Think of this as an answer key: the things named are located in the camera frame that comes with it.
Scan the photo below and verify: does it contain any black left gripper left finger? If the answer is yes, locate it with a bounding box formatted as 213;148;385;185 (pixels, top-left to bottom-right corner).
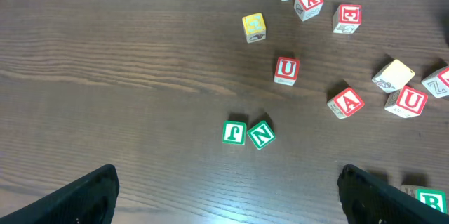
1;164;120;224

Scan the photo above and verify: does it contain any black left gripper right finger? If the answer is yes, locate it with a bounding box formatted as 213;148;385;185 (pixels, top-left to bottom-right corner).
337;164;448;224

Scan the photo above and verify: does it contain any green B block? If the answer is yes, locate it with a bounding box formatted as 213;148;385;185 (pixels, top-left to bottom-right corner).
401;185;448;213

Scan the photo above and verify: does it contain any red A block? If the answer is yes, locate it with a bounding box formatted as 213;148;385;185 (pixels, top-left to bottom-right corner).
327;87;365;119

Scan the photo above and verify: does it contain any red u block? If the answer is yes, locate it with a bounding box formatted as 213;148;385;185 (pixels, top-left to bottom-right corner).
384;86;428;118
274;57;300;86

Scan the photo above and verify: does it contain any green N block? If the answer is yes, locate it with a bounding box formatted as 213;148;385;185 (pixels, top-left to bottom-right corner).
247;120;276;150

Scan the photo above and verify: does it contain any yellow block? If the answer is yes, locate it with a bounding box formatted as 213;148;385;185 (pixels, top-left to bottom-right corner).
372;59;415;93
242;13;267;44

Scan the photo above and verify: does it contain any red I block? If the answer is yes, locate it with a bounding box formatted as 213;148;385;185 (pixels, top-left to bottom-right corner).
421;66;448;98

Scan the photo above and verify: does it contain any red U block left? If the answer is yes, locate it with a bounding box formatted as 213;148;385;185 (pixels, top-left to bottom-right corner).
274;57;300;86

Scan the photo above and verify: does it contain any red E block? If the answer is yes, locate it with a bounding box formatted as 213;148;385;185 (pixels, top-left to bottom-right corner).
333;4;362;34

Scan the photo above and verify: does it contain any red X block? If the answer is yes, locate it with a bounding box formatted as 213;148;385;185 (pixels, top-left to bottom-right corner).
294;0;323;22

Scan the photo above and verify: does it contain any yellow block far left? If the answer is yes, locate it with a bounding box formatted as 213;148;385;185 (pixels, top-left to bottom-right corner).
242;13;267;44

